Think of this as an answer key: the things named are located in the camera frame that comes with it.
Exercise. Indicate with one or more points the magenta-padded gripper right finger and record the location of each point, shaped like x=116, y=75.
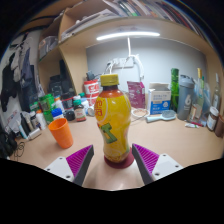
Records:
x=148, y=159

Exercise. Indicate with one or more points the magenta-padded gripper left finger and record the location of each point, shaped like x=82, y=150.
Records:
x=78, y=160

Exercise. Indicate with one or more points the yellow drink bottle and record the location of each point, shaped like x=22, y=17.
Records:
x=112, y=120

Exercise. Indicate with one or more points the flat round red coaster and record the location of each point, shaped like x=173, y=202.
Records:
x=128, y=162

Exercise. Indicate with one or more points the orange plastic cup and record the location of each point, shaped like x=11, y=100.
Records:
x=61, y=133

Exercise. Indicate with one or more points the light blue hairbrush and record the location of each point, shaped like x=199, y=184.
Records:
x=165, y=116

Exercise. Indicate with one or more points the brown bottle with green cap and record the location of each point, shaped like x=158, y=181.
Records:
x=79, y=112

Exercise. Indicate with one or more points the white bottle with blue lid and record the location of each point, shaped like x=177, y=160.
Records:
x=57, y=115

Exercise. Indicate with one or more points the white and blue carton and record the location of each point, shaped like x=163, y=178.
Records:
x=159, y=100

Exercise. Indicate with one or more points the green plastic bottle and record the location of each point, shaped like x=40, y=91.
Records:
x=46, y=105

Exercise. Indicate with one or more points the magenta pouch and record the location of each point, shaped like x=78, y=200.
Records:
x=136, y=95

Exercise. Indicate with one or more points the red and white canister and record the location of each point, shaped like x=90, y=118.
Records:
x=90, y=91

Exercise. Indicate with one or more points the grey shaker bottle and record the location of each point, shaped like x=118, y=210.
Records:
x=185, y=100

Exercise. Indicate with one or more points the green glass bottle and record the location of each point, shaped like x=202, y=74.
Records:
x=174, y=90

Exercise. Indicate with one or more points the white-lidded brown jar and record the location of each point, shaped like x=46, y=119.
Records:
x=212, y=119

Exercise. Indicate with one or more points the black box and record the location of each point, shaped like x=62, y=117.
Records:
x=56, y=86

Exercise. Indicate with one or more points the brown mug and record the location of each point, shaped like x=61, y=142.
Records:
x=220, y=126

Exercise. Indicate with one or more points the clear bottle with yellow cap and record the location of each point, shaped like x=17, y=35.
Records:
x=200, y=93

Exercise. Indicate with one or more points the tall clear glass bottle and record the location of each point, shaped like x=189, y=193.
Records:
x=216, y=95

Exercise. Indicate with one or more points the hanging clothes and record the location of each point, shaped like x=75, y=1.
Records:
x=23, y=76

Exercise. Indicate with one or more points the white power strip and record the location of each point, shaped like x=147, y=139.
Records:
x=120, y=62

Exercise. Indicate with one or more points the white desk lamp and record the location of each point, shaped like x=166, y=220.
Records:
x=128, y=34

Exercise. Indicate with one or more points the wooden shelf unit with books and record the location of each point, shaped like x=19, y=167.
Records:
x=133, y=25

